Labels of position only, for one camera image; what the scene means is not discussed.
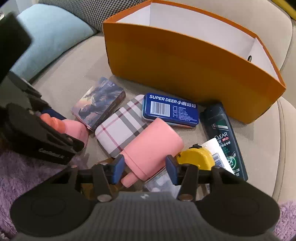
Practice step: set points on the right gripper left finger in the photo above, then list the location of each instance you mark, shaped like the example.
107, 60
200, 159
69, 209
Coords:
105, 175

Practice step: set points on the peach glossy bottle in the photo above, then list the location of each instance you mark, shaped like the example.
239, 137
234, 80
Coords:
70, 127

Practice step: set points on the pink square bottle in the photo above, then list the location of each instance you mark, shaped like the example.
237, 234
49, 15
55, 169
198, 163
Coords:
146, 154

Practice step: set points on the yellow tape measure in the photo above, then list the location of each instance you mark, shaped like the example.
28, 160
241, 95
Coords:
198, 156

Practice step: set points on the plaid white case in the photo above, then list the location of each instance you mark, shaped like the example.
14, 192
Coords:
117, 131

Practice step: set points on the orange cardboard box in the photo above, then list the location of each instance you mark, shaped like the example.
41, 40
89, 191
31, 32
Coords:
194, 54

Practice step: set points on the purple fluffy blanket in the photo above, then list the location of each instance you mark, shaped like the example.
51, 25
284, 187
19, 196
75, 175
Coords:
20, 174

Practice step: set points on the dark green Clear shampoo bottle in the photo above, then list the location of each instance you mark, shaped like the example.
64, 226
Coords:
217, 125

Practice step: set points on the white barcode tube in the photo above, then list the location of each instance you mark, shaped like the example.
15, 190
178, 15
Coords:
218, 155

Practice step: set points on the light blue cushion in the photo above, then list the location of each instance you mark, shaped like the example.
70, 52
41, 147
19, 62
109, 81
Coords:
53, 31

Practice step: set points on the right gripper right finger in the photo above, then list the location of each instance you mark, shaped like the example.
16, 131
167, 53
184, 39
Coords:
185, 176

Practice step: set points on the illustrated card box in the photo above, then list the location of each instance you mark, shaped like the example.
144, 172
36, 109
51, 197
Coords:
98, 103

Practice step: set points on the blue Super Deer tin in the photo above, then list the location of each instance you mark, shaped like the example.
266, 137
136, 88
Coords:
174, 111

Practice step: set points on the clear plastic packet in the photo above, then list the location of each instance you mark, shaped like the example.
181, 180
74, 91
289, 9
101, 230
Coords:
161, 182

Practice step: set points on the houndstooth cushion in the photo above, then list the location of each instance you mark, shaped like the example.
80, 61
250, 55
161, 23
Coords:
93, 12

